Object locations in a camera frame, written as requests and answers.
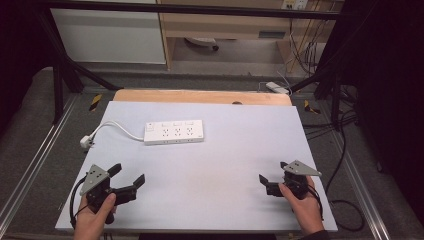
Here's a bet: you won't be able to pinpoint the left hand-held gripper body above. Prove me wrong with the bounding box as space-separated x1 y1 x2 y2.
79 164 118 214

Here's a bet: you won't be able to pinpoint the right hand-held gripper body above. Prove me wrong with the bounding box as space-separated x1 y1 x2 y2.
282 159 323 201

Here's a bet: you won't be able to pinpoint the person's right hand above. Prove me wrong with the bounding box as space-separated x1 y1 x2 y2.
278 176 325 236

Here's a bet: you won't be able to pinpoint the person's left hand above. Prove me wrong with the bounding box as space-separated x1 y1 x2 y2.
72 193 118 240

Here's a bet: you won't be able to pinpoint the white power plug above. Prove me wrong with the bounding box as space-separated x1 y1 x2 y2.
79 134 97 150

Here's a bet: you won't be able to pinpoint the white table board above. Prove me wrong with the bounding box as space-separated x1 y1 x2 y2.
54 101 339 233

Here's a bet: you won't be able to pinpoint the yellow black floor tape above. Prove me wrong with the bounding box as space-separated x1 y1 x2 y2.
88 93 103 113
303 99 322 115

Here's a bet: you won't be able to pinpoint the white floor power strip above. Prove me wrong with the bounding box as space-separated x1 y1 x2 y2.
265 81 291 95

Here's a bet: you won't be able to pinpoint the wooden table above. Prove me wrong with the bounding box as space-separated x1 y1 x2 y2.
112 88 293 107

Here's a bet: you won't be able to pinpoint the white cabinet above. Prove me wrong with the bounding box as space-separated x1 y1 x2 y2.
49 0 167 65

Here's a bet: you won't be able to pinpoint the black curtain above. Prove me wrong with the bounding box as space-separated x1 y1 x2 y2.
333 0 424 228
0 0 54 134

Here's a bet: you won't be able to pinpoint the office chair base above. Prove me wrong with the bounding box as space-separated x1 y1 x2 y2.
184 36 221 52

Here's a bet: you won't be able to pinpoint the wooden desk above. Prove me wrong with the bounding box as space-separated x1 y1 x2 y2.
156 0 345 70

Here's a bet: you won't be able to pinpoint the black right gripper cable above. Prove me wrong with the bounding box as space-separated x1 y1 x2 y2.
306 184 325 222

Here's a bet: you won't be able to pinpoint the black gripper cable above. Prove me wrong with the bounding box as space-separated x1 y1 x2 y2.
306 184 325 222
68 176 88 230

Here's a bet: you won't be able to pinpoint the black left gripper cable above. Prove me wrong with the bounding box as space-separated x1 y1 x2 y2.
68 176 88 230

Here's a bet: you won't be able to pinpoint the white power strip cord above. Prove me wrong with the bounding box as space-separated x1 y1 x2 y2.
89 120 146 142

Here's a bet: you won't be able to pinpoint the black floor cables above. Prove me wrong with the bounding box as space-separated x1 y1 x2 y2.
302 84 367 233

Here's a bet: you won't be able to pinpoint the aluminium floor rail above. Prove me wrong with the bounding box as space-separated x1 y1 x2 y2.
328 133 392 240
0 94 80 228

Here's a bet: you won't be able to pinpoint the hanging cables bundle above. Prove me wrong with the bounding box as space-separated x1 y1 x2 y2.
287 9 323 75

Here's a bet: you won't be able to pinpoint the white wall socket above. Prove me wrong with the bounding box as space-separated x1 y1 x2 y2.
281 0 309 11

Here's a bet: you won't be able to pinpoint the black metal frame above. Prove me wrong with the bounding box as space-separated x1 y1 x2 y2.
34 1 346 132

